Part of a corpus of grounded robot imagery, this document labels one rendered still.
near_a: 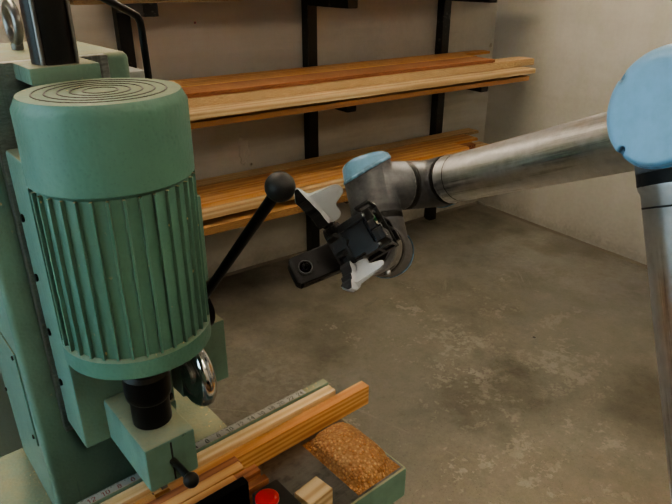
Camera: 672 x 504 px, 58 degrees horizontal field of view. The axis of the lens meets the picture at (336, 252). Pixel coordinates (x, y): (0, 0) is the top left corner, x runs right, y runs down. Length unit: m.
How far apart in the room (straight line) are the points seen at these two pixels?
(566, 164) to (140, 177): 0.57
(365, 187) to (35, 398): 0.61
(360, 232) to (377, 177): 0.22
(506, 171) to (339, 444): 0.50
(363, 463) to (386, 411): 1.56
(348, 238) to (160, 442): 0.37
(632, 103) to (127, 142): 0.49
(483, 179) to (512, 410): 1.73
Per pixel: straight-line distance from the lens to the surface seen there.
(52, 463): 1.09
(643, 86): 0.67
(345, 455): 1.00
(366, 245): 0.86
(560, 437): 2.58
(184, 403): 1.34
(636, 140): 0.66
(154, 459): 0.85
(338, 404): 1.09
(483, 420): 2.57
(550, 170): 0.94
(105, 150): 0.62
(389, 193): 1.06
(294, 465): 1.03
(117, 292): 0.68
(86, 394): 0.92
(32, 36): 0.81
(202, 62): 3.25
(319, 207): 0.84
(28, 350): 0.97
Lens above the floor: 1.62
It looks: 25 degrees down
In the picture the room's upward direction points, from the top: straight up
